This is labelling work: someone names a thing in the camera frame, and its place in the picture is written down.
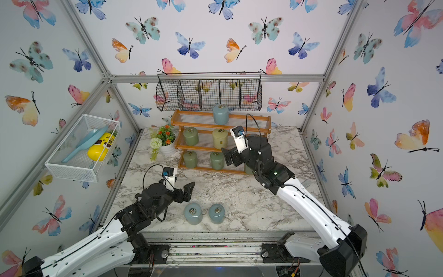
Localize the green canister bottom left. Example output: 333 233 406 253
183 151 198 169

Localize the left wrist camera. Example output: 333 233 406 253
163 167 178 190

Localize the white pot with flowers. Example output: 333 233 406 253
150 124 177 162

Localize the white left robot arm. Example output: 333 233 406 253
22 182 195 277

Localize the green canister middle left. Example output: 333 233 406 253
183 127 199 146

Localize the green canister bottom middle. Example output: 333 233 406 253
210 152 225 170

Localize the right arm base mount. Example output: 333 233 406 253
260 232 310 264

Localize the teal dustpan scoop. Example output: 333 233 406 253
62 127 108 163

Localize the wooden three-tier shelf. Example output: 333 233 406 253
171 110 272 172

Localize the yellow canister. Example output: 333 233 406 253
212 129 228 150

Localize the black wire wall basket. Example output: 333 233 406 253
154 72 263 111

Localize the white mesh wall basket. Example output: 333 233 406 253
45 114 121 182

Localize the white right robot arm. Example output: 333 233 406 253
222 126 368 277

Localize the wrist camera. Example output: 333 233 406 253
163 167 178 190
230 126 248 154

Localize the green canister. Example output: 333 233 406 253
243 164 254 175
210 152 225 170
183 127 199 146
183 151 198 169

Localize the blue canister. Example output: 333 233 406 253
183 203 203 225
208 204 226 225
213 104 229 125

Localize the green canister bottom right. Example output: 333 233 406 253
243 164 254 175

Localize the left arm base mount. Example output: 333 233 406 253
130 244 170 265

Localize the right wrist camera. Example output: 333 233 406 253
230 126 248 154

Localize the yellow bottle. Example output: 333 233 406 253
87 132 115 162

